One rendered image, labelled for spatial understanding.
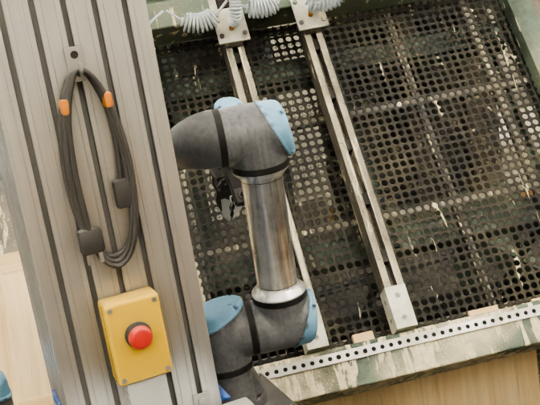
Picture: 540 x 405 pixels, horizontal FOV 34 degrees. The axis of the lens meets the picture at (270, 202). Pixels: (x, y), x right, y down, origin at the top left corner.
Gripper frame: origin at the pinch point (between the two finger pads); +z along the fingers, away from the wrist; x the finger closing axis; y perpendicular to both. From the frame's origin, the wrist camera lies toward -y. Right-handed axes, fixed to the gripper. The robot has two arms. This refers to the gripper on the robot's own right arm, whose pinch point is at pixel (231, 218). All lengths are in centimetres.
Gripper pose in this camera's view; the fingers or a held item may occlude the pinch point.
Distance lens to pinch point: 238.9
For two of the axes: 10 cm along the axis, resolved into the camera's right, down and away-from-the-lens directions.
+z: -0.3, 7.8, 6.2
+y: -4.1, -5.8, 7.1
